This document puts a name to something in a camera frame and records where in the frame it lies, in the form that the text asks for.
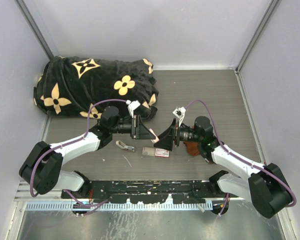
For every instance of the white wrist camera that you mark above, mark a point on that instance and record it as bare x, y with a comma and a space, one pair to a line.
179, 112
132, 106

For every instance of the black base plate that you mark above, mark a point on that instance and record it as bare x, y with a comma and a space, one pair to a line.
149, 191

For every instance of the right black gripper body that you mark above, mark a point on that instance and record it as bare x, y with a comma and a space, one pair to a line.
175, 132

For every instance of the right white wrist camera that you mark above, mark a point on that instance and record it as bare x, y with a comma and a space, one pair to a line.
179, 112

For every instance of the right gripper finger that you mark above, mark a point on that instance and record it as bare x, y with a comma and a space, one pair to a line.
169, 132
166, 144

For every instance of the white slotted cable duct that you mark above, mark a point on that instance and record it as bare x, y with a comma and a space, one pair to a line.
166, 206

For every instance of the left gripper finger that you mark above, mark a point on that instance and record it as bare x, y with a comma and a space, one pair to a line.
142, 127
146, 136

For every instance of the brown cloth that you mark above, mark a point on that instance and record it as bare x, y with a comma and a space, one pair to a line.
197, 149

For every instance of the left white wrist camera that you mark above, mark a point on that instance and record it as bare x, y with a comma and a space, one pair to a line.
132, 106

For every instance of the red white staple box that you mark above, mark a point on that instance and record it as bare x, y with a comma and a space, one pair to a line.
155, 152

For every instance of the black floral plush blanket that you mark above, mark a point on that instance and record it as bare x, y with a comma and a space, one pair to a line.
84, 87

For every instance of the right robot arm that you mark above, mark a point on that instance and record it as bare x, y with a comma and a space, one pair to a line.
263, 185

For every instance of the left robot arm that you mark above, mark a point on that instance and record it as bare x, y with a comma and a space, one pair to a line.
43, 166

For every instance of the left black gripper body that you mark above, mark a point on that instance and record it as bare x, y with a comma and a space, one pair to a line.
134, 127

